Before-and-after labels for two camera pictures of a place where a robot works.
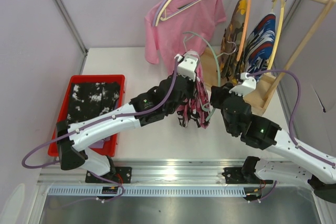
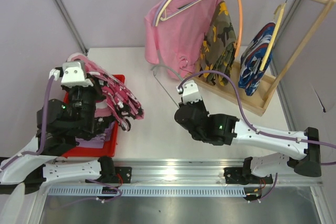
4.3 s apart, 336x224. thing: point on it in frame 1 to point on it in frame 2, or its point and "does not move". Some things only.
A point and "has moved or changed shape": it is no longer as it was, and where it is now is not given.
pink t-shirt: [184, 21] does not move
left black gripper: [187, 91] to [77, 89]
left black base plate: [118, 174] does not move
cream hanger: [279, 26] to [277, 14]
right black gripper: [217, 97] to [193, 104]
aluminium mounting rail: [150, 173] does not move
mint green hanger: [207, 105] to [173, 70]
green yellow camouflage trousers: [231, 41] to [219, 45]
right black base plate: [239, 176] does not move
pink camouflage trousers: [193, 110] has moved or changed shape
